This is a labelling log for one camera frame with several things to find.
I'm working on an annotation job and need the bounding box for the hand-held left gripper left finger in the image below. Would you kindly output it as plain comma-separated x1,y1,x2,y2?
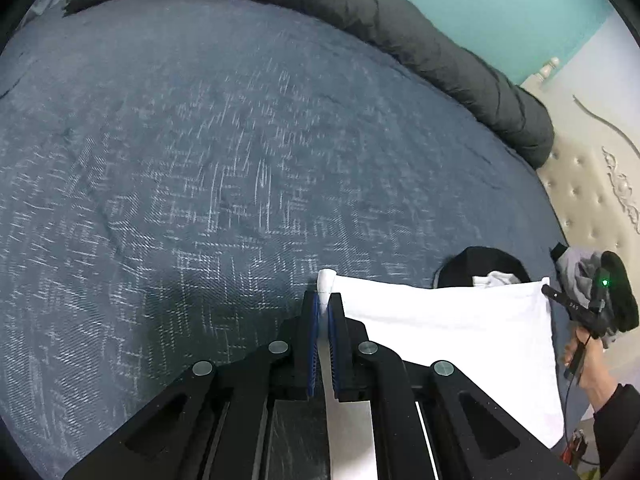
62,290,321,480

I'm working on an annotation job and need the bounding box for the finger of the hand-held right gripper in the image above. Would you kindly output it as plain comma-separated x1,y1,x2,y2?
541,284,577,312

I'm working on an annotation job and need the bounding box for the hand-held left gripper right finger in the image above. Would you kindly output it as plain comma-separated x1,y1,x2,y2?
327,292,581,480

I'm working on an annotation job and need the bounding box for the white polo shirt black trim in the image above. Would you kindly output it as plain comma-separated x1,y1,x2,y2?
317,246,566,480

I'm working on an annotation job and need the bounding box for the person's right forearm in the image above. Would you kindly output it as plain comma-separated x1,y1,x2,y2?
592,384,640,480

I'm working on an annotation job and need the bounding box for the person's right hand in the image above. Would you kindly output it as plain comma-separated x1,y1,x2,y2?
564,327,621,408

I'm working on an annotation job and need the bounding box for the grey fleece garment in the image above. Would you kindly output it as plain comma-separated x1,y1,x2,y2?
557,252,615,351

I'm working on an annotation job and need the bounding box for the black garment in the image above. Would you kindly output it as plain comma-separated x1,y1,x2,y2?
600,251,640,333

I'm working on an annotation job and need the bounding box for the cream tufted headboard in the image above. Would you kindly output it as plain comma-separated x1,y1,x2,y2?
520,56,640,311

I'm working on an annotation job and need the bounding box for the red floor clutter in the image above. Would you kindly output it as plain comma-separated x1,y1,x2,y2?
560,430,592,467

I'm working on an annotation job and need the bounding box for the blue patterned bed sheet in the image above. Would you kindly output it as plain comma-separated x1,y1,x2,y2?
0,0,568,480

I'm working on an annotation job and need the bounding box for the dark grey rolled duvet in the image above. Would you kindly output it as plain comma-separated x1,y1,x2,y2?
62,0,555,170

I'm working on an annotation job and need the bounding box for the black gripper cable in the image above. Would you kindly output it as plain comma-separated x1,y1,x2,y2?
561,375,582,461

